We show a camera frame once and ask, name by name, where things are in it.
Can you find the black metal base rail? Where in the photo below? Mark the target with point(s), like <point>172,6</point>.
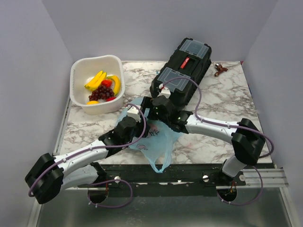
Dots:
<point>176,180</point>

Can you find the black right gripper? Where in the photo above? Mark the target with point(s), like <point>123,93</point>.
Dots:
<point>147,102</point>

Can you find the yellow fake banana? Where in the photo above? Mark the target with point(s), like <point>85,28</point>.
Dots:
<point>117,84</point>

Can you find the light blue plastic bag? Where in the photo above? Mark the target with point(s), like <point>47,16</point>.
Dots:
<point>158,146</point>

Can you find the dark red fake grapes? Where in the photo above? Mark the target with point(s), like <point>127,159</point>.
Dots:
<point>102,92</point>

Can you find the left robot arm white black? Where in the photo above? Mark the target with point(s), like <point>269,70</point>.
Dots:
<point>45,178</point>

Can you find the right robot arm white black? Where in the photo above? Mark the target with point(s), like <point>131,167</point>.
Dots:
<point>246,140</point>

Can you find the black plastic toolbox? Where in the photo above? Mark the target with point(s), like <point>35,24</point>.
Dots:
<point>191,60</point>

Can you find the white plastic basket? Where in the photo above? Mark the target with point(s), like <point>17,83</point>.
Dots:
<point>83,71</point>

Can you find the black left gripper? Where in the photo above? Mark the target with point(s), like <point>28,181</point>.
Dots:
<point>141,126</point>

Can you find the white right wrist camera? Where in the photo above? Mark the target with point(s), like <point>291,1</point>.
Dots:
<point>164,91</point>

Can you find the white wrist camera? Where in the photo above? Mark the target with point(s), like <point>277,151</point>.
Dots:
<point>134,112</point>
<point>164,91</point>

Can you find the yellow fake corn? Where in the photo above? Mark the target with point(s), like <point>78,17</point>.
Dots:
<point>96,81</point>

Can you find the small brown metal object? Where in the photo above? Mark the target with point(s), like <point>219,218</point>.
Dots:
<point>220,69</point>

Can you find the red fake fruit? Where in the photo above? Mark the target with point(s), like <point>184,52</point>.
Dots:
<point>111,99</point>
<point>107,83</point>

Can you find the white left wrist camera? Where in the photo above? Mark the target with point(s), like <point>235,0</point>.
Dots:
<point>134,112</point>

